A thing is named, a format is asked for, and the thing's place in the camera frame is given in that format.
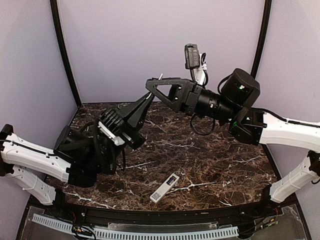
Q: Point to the black front rail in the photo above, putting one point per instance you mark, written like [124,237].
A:
[86,215]

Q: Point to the left black frame post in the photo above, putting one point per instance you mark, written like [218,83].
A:
[63,51]

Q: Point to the black frame post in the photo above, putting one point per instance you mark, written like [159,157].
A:
[261,38]
[63,51]

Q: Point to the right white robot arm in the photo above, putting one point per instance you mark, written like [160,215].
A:
[233,105]

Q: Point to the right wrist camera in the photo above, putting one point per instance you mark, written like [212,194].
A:
[195,62]

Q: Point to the right black frame post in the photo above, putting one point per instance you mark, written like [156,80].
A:
[261,38]

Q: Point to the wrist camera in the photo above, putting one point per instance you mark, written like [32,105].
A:
[195,62]
[108,124]

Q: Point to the white remote control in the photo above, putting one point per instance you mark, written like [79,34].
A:
[163,189]

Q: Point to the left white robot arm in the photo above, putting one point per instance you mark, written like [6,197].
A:
[76,159]

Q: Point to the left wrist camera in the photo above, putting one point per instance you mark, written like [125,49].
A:
[108,124]

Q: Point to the grey battery cover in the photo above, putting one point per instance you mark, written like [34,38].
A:
[152,86]

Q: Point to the white cable duct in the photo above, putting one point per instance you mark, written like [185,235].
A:
[100,233]

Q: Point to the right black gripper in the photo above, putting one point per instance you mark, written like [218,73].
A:
[183,91]

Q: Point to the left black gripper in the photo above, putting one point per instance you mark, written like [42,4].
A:
[134,114]

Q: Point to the blue battery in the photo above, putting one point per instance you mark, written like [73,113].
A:
[170,180]

